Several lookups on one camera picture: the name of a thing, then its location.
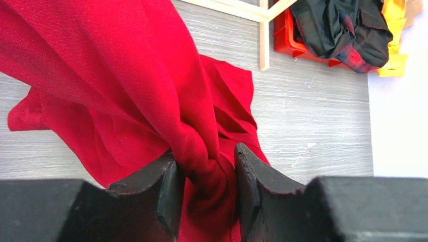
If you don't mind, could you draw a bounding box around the wooden clothes rack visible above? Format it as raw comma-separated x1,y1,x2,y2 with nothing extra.
183,0,296,71

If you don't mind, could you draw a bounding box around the red skirt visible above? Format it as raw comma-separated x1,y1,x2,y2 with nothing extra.
1,1,266,241

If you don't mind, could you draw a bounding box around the dark plaid garment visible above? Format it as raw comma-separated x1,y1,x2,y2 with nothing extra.
291,0,393,74

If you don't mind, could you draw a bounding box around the red plastic bin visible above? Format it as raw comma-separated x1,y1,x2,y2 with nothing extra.
274,9,350,69

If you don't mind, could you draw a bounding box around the yellow garment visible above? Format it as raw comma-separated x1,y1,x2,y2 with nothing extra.
377,0,408,77

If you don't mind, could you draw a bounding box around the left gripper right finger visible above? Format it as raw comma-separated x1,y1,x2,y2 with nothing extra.
235,143,427,241

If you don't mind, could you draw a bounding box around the tan garment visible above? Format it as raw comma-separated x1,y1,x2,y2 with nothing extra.
404,0,423,29

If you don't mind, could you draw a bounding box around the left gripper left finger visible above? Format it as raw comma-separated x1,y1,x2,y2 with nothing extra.
1,151,185,241

